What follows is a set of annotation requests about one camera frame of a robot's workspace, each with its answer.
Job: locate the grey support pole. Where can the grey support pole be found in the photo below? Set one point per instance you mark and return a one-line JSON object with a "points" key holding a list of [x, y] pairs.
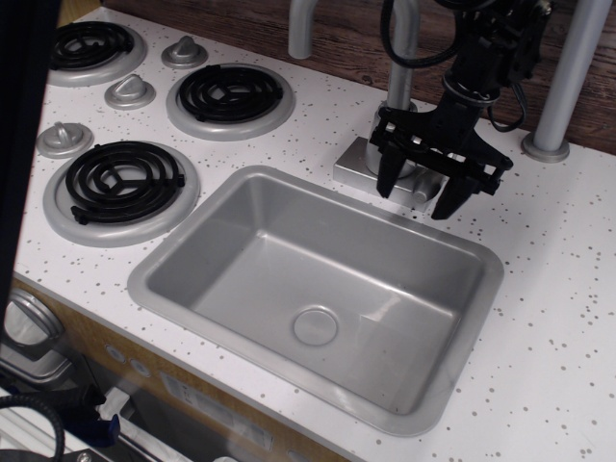
{"points": [[547, 143]]}

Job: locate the rear silver stove knob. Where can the rear silver stove knob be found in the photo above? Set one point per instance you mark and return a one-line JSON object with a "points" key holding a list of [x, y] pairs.
{"points": [[184, 54]]}

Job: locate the silver faucet lever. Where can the silver faucet lever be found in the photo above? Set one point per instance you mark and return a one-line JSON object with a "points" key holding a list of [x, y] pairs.
{"points": [[427, 185]]}

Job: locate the middle black coil burner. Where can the middle black coil burner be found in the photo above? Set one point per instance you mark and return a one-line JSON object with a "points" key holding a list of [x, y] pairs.
{"points": [[230, 102]]}

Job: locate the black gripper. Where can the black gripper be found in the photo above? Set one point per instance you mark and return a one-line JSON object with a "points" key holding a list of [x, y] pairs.
{"points": [[444, 140]]}

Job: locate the grey plastic sink basin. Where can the grey plastic sink basin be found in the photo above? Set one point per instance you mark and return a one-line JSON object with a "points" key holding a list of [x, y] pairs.
{"points": [[372, 313]]}

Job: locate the silver oven dial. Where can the silver oven dial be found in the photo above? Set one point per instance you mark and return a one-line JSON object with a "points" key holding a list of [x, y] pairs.
{"points": [[29, 322]]}

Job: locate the front black coil burner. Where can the front black coil burner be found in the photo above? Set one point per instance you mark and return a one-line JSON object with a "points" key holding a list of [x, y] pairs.
{"points": [[121, 193]]}

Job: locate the silver toy faucet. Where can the silver toy faucet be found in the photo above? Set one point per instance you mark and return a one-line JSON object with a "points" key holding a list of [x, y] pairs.
{"points": [[358, 166]]}

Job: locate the rear black coil burner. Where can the rear black coil burner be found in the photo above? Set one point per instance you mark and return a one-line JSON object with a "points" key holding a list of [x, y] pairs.
{"points": [[91, 53]]}

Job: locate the middle silver stove knob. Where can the middle silver stove knob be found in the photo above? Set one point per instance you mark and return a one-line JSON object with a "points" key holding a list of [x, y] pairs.
{"points": [[130, 93]]}

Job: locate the dark foreground post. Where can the dark foreground post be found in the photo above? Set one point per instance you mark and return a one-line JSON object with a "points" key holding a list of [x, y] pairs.
{"points": [[27, 33]]}

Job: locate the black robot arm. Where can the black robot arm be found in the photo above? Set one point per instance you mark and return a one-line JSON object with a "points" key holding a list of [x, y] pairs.
{"points": [[496, 45]]}

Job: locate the silver stove knob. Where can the silver stove knob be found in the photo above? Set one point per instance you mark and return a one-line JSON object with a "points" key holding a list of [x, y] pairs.
{"points": [[130, 93], [184, 54], [64, 140]]}

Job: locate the front silver stove knob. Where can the front silver stove knob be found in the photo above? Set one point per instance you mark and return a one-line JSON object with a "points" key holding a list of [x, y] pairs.
{"points": [[64, 140]]}

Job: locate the black coil burner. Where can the black coil burner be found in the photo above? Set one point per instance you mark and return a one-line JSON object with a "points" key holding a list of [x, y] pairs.
{"points": [[91, 53], [230, 102], [121, 193]]}

